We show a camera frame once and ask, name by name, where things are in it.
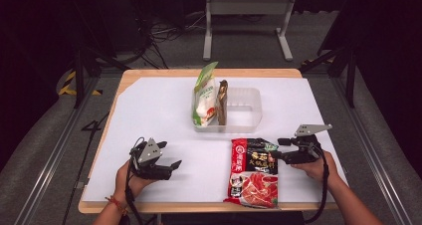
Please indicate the white metal stand frame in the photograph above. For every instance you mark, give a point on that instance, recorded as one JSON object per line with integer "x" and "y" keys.
{"x": 249, "y": 6}

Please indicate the yellow and black hazard tape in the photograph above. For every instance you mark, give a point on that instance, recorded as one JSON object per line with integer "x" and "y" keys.
{"x": 68, "y": 85}

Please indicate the aluminium floor rail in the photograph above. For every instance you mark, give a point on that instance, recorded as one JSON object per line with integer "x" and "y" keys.
{"x": 49, "y": 165}
{"x": 375, "y": 145}

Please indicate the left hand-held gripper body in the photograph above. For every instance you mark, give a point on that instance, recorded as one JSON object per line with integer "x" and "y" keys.
{"x": 149, "y": 167}

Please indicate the white paper sheet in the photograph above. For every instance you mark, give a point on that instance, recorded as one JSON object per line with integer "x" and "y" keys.
{"x": 159, "y": 112}

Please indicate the green and white starch bag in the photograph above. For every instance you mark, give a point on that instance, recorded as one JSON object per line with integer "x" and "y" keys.
{"x": 205, "y": 99}

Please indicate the person's left hand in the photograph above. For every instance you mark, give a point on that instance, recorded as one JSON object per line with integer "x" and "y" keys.
{"x": 132, "y": 186}

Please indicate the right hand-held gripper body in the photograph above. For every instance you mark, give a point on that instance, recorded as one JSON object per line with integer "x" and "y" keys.
{"x": 305, "y": 150}

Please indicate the black metal stand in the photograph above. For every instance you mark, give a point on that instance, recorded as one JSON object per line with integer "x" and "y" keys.
{"x": 79, "y": 79}
{"x": 350, "y": 75}

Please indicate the red and black sauce packet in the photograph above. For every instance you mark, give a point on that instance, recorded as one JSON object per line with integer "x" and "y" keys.
{"x": 253, "y": 175}

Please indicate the person's right hand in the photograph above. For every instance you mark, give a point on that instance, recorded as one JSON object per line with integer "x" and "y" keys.
{"x": 318, "y": 168}

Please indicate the wooden table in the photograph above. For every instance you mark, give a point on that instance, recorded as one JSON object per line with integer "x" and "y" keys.
{"x": 166, "y": 72}

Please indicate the gold foil packet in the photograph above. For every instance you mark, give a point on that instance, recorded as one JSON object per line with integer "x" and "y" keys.
{"x": 222, "y": 102}

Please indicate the clear plastic container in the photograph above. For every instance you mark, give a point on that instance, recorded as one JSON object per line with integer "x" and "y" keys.
{"x": 245, "y": 112}

